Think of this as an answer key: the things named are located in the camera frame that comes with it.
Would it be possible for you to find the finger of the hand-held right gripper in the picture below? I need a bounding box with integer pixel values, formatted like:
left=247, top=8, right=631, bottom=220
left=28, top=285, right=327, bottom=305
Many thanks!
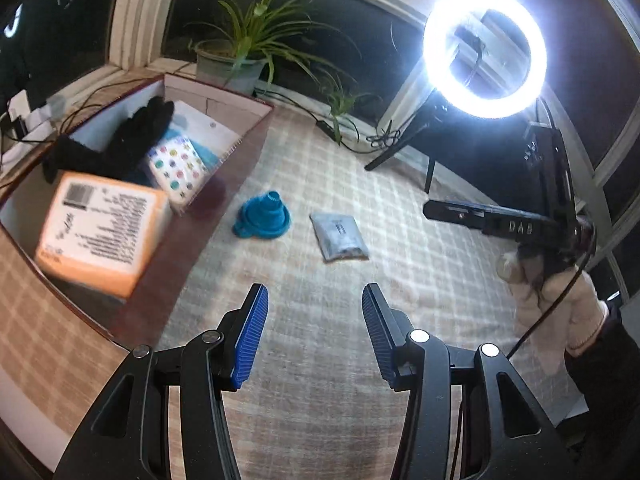
left=422, top=199, right=488, bottom=232

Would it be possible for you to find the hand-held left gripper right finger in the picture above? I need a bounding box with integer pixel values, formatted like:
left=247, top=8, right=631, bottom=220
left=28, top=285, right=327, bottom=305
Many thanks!
left=361, top=282, right=571, bottom=480

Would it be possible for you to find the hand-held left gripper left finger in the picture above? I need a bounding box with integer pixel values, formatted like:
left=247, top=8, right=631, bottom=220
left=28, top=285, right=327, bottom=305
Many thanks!
left=57, top=282, right=271, bottom=480

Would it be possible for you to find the dark red storage box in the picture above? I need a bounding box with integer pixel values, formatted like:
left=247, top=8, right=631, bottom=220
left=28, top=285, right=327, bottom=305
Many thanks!
left=0, top=72, right=276, bottom=351

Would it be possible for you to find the colourful print tissue pack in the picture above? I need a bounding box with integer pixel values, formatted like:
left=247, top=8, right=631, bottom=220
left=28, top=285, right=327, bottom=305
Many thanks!
left=147, top=134, right=208, bottom=216

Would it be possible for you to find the orange paper box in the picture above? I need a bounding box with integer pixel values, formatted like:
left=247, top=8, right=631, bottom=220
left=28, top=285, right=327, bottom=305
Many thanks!
left=34, top=170, right=171, bottom=298

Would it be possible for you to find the face mask pack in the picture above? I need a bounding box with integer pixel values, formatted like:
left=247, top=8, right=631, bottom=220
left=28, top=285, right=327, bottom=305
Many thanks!
left=165, top=100, right=242, bottom=171

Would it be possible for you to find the black glove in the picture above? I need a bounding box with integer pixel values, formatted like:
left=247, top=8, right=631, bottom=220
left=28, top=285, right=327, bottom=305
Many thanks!
left=42, top=96, right=176, bottom=186

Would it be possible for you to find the person's right forearm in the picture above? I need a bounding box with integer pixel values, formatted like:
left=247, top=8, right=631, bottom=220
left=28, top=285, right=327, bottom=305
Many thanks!
left=565, top=300, right=640, bottom=411

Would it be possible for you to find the person's right hand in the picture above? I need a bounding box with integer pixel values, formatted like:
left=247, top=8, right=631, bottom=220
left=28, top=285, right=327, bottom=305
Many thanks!
left=496, top=247, right=608, bottom=376

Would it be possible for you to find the grey wet wipe packet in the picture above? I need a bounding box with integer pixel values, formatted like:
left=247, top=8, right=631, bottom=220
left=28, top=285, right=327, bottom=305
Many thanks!
left=309, top=211, right=370, bottom=262

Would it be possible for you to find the blue silicone funnel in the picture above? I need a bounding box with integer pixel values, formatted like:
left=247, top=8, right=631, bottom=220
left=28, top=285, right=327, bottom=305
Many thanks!
left=231, top=190, right=293, bottom=241

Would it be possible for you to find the small green plant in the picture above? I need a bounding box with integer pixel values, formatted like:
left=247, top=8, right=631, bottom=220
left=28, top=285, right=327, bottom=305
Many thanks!
left=315, top=67, right=381, bottom=146

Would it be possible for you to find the phone clamp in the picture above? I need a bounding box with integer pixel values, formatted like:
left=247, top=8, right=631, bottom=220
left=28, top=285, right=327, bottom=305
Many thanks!
left=452, top=25, right=488, bottom=86

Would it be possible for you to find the large potted plant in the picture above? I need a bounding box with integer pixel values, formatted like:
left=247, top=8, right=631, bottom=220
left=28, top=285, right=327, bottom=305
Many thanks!
left=187, top=0, right=361, bottom=96

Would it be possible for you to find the white power strip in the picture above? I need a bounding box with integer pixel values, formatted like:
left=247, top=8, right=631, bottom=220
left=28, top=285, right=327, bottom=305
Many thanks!
left=5, top=90, right=66, bottom=131

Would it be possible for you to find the black floor cable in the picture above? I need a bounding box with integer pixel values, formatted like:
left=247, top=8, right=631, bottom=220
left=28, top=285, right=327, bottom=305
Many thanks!
left=255, top=87, right=401, bottom=155

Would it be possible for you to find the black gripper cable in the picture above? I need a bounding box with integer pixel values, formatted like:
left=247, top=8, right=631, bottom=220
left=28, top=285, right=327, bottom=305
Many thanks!
left=507, top=220, right=598, bottom=361

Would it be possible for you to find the ring light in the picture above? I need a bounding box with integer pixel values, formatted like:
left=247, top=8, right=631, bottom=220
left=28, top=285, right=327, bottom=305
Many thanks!
left=422, top=0, right=548, bottom=121

